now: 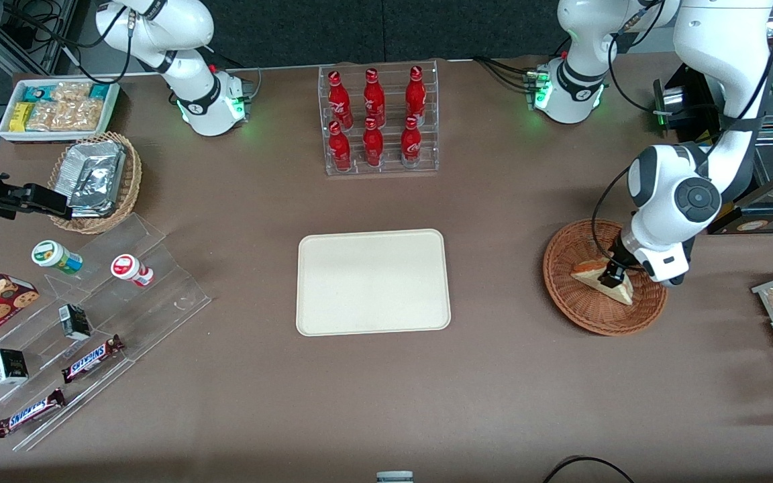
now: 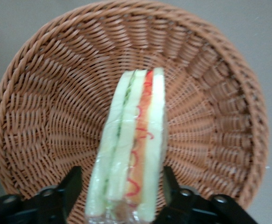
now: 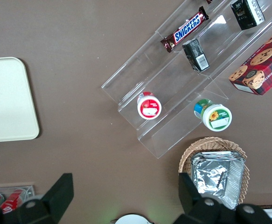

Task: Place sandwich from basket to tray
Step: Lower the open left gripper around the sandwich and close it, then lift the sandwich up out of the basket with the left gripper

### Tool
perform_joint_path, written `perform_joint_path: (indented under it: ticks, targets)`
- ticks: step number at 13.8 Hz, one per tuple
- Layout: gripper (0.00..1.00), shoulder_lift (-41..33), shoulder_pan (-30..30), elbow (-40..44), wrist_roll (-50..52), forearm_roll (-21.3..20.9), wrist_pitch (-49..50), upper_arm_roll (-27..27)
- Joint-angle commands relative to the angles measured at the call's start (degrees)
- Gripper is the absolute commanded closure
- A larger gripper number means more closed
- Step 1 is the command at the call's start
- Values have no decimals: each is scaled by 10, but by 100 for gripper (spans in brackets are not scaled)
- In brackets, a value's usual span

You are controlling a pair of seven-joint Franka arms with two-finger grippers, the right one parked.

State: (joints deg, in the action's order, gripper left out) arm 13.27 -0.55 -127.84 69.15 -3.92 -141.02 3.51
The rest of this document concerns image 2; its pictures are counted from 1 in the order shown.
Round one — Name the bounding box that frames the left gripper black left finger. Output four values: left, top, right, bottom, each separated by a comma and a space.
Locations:
0, 165, 83, 224

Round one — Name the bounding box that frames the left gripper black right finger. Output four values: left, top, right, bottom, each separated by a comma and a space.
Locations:
154, 166, 259, 224

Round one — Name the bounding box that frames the triangle sandwich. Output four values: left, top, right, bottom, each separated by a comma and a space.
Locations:
84, 67, 169, 224

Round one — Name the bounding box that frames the brown round wicker basket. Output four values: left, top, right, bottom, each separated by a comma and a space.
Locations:
0, 0, 270, 224

